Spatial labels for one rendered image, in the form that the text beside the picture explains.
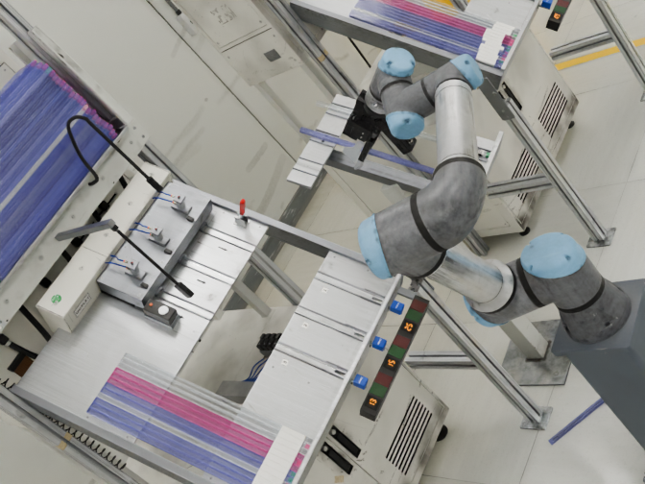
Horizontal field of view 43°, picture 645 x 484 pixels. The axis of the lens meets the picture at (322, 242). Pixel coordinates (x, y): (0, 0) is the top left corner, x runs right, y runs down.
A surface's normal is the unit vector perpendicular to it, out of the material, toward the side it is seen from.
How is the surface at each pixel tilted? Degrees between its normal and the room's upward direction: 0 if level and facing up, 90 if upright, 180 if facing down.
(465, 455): 0
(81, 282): 42
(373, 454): 90
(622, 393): 90
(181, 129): 90
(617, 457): 0
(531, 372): 0
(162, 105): 90
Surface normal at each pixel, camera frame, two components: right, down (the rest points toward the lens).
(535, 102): 0.65, -0.11
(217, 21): -0.44, 0.76
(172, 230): -0.02, -0.55
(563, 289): -0.12, 0.65
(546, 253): -0.51, -0.69
